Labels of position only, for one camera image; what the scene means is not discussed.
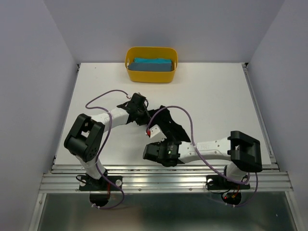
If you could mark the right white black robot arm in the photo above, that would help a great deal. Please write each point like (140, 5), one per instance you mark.
(242, 151)

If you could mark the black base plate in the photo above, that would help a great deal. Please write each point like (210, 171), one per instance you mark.
(88, 184)
(218, 183)

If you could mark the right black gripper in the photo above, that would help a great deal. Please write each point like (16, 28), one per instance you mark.
(158, 144)

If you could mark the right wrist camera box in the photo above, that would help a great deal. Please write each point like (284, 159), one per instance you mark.
(155, 134)

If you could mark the yellow plastic basket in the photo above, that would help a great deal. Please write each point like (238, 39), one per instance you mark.
(151, 53)

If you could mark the aluminium front rail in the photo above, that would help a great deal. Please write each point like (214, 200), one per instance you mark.
(157, 179)

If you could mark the grey blue folded t shirt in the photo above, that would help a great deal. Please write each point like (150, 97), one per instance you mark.
(150, 67)

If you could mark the black t shirt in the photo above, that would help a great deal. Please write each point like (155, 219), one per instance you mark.
(172, 130)

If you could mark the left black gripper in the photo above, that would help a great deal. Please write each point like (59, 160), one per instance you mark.
(143, 121)

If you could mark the right aluminium side rail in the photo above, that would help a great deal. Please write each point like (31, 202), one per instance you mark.
(258, 106)

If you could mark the teal folded t shirt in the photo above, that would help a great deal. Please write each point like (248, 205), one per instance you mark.
(152, 60)

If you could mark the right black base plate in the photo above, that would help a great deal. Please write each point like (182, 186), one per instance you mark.
(218, 183)

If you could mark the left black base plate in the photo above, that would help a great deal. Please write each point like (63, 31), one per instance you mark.
(88, 184)

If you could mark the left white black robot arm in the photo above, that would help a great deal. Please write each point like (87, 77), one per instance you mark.
(84, 140)

